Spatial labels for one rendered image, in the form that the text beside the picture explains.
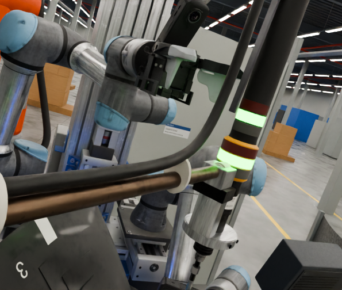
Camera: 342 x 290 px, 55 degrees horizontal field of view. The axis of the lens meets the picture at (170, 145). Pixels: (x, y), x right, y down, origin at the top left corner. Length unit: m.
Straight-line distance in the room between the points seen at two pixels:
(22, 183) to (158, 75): 0.38
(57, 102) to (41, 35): 7.57
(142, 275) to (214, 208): 0.92
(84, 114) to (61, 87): 7.13
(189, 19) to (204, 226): 0.32
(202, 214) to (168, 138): 1.98
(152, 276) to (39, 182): 1.14
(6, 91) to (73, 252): 0.70
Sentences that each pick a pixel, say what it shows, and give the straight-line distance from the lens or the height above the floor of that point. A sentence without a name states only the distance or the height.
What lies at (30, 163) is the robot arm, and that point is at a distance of 1.19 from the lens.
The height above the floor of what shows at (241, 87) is 1.64.
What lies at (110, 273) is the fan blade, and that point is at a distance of 0.45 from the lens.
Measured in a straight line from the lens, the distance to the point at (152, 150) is 2.34.
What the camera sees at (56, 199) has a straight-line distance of 0.18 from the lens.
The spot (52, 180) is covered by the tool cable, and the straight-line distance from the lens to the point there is 0.18.
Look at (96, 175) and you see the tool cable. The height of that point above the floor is 1.56.
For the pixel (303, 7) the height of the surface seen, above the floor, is 1.74.
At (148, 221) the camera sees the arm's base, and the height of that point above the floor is 1.08.
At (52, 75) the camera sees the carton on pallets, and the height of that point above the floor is 0.82.
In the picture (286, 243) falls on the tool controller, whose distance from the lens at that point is 1.13.
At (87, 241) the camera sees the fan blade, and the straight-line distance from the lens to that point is 0.43.
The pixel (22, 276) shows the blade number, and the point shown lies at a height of 1.41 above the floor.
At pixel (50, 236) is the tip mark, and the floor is 1.43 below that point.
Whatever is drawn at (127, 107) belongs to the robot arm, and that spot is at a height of 1.54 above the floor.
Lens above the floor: 1.63
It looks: 11 degrees down
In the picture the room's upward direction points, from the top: 18 degrees clockwise
